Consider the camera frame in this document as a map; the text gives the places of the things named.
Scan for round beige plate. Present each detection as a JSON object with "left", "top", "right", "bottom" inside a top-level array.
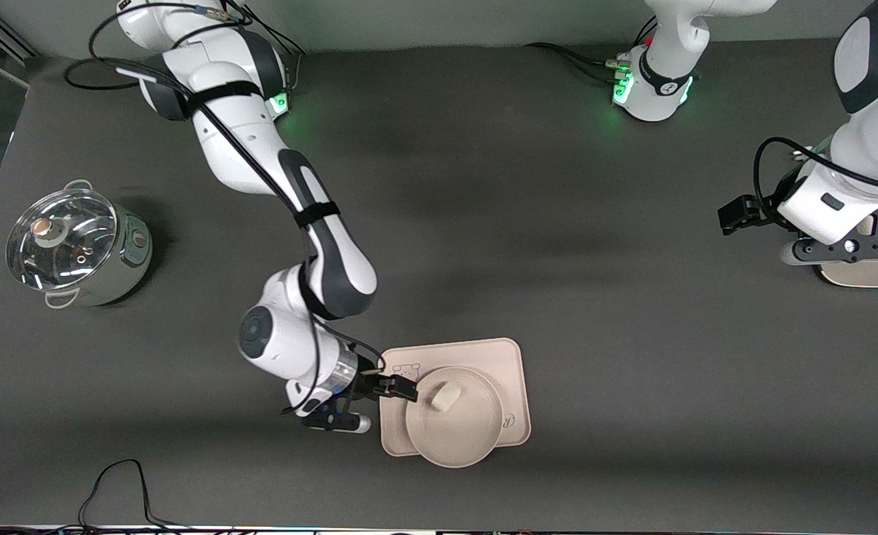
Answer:
[{"left": 406, "top": 366, "right": 504, "bottom": 469}]

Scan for beige rectangular rabbit tray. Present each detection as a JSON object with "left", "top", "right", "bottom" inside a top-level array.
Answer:
[{"left": 377, "top": 338, "right": 532, "bottom": 457}]

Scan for cream white toaster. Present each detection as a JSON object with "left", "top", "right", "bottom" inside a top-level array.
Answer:
[{"left": 814, "top": 208, "right": 878, "bottom": 289}]

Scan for stainless steel pot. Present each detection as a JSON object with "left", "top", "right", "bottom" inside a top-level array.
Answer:
[{"left": 6, "top": 179, "right": 153, "bottom": 309}]

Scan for glass pot lid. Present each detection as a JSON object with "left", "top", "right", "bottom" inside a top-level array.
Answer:
[{"left": 6, "top": 189, "right": 118, "bottom": 291}]

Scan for black loose table cable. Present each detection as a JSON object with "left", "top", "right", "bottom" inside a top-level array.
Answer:
[{"left": 0, "top": 458, "right": 261, "bottom": 535}]

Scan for black left arm base cables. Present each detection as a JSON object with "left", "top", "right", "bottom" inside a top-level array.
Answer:
[{"left": 524, "top": 19, "right": 659, "bottom": 84}]

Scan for black arm base cables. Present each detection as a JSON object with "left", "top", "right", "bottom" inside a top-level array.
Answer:
[
  {"left": 524, "top": 19, "right": 659, "bottom": 84},
  {"left": 224, "top": 0, "right": 308, "bottom": 91}
]

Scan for black right arm base cables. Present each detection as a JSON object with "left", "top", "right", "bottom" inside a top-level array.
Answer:
[{"left": 224, "top": 0, "right": 308, "bottom": 91}]

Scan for aluminium frame rail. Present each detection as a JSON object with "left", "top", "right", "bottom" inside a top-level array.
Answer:
[{"left": 0, "top": 13, "right": 40, "bottom": 65}]

